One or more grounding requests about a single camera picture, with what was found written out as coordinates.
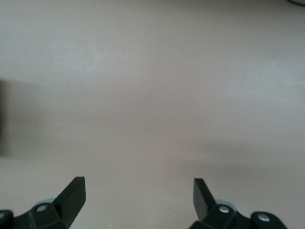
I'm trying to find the black rectangular plastic box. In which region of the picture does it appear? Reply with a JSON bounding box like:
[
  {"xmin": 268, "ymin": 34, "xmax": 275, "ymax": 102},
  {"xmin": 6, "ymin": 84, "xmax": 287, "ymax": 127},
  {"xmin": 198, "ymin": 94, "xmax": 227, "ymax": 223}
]
[{"xmin": 0, "ymin": 78, "xmax": 11, "ymax": 157}]

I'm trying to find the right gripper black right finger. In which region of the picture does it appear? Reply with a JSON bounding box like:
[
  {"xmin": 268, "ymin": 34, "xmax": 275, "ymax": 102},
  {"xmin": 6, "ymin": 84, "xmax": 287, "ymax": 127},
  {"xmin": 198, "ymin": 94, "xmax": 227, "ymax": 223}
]
[{"xmin": 188, "ymin": 178, "xmax": 286, "ymax": 229}]

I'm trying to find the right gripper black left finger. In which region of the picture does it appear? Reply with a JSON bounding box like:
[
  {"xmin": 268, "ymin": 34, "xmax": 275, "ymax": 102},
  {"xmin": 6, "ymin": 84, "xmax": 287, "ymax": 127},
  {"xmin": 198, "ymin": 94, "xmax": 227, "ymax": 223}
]
[{"xmin": 0, "ymin": 177, "xmax": 86, "ymax": 229}]

